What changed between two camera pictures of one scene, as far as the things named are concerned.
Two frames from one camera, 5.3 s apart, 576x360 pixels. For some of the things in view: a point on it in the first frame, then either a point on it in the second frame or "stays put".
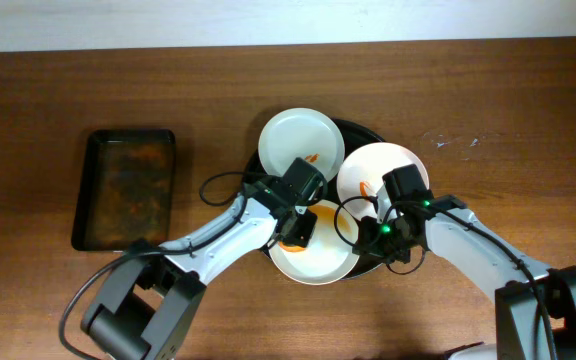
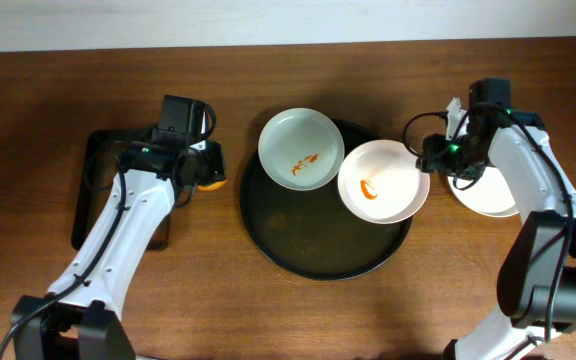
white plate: x=361 y=176 stays put
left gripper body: x=297 y=233 -> x=216 y=163
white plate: x=301 y=133 stays put
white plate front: x=330 y=250 -> x=487 y=195
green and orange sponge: x=291 y=248 -> x=206 y=187
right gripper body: x=385 y=247 -> x=429 y=156
